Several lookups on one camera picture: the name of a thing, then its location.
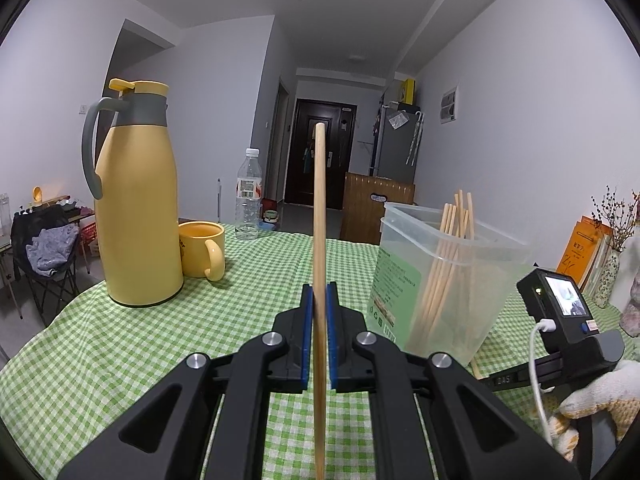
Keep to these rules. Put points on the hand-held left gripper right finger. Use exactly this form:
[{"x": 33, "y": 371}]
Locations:
[{"x": 332, "y": 340}]

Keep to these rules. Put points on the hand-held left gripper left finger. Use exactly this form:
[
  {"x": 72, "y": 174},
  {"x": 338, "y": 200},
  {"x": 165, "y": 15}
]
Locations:
[{"x": 307, "y": 340}]

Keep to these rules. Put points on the translucent plastic container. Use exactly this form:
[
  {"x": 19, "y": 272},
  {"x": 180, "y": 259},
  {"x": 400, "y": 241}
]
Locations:
[{"x": 500, "y": 280}]

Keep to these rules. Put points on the person's right hand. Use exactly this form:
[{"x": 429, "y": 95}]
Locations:
[{"x": 610, "y": 390}]

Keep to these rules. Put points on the pink glass vase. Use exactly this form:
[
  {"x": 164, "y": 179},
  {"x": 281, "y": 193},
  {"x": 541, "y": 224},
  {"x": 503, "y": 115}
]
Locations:
[{"x": 632, "y": 310}]

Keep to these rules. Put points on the speckled glass vase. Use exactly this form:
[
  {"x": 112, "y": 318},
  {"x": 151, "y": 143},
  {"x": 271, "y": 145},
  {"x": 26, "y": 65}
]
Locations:
[{"x": 607, "y": 280}]

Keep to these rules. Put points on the white book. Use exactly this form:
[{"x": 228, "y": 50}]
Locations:
[{"x": 597, "y": 270}]

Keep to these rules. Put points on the orange book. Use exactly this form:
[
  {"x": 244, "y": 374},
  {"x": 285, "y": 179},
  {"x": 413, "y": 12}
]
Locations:
[
  {"x": 575, "y": 255},
  {"x": 600, "y": 227}
]

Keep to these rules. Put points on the dark dried branches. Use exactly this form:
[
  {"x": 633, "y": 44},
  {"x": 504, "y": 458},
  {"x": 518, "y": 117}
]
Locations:
[{"x": 617, "y": 240}]

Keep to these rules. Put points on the wooden chair back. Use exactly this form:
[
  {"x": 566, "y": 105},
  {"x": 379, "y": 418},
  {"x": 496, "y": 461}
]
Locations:
[{"x": 360, "y": 210}]

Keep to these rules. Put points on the red white packet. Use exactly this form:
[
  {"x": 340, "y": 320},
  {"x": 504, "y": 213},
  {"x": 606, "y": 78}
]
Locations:
[{"x": 270, "y": 204}]

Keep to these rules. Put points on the yellow mug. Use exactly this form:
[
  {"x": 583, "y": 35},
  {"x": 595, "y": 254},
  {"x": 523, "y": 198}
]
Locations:
[{"x": 197, "y": 250}]

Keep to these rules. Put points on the clear plastic water bottle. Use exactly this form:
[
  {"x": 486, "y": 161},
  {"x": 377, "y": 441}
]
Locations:
[{"x": 248, "y": 200}]

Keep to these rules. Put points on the green checkered tablecloth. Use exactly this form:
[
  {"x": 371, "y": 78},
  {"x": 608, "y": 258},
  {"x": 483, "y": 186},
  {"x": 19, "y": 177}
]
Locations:
[{"x": 150, "y": 340}]

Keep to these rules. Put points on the thin white pole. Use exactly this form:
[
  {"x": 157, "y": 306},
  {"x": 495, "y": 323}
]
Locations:
[{"x": 220, "y": 200}]

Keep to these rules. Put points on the dark entrance door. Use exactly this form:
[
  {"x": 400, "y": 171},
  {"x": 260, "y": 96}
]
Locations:
[{"x": 300, "y": 160}]

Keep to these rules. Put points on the white interior door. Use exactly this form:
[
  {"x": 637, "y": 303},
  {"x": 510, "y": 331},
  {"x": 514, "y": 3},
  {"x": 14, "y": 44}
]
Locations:
[{"x": 284, "y": 160}]

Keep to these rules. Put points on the grey refrigerator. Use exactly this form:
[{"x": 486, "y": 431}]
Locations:
[{"x": 395, "y": 155}]

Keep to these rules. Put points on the yellow thermos jug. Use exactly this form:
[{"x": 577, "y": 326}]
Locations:
[{"x": 140, "y": 210}]

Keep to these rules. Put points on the white folded umbrella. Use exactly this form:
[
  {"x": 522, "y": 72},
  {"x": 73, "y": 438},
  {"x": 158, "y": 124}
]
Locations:
[{"x": 414, "y": 140}]

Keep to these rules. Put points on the clear plastic bag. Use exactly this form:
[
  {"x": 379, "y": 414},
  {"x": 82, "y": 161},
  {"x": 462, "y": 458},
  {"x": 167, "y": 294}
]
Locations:
[{"x": 397, "y": 120}]

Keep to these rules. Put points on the red basket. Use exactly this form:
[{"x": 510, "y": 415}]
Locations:
[{"x": 89, "y": 235}]

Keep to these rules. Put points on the yellow box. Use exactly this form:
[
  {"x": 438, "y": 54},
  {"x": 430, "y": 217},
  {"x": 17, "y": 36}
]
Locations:
[{"x": 407, "y": 91}]

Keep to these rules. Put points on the grey cloth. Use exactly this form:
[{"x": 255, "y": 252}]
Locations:
[{"x": 50, "y": 250}]

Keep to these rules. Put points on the small folding table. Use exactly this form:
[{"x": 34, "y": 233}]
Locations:
[{"x": 52, "y": 199}]

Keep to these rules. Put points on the black folding chair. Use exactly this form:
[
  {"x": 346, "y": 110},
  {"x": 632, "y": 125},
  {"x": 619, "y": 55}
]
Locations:
[{"x": 22, "y": 245}]

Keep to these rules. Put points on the small yellow object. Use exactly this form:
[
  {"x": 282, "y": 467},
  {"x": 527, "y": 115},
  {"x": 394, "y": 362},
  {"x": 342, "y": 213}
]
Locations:
[{"x": 37, "y": 194}]

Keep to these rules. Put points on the small clear bottle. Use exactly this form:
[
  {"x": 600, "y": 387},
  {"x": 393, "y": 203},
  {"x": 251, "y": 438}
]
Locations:
[{"x": 5, "y": 215}]

